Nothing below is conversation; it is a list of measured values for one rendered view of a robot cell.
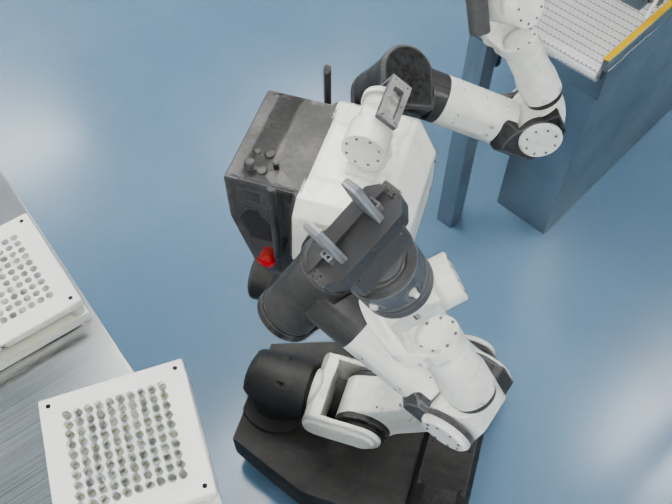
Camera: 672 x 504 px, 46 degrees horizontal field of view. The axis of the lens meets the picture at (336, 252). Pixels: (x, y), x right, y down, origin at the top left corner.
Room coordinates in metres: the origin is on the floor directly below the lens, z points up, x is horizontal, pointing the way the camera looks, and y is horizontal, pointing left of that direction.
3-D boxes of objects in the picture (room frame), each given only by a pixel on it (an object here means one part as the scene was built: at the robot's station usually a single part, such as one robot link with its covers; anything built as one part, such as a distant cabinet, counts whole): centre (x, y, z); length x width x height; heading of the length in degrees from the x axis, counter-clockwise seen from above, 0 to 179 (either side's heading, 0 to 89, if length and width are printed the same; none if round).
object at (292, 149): (0.83, 0.00, 1.10); 0.34 x 0.30 x 0.36; 162
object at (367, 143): (0.80, -0.05, 1.30); 0.10 x 0.07 x 0.09; 162
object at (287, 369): (0.80, -0.07, 0.19); 0.64 x 0.52 x 0.33; 72
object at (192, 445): (0.45, 0.34, 0.94); 0.25 x 0.24 x 0.02; 19
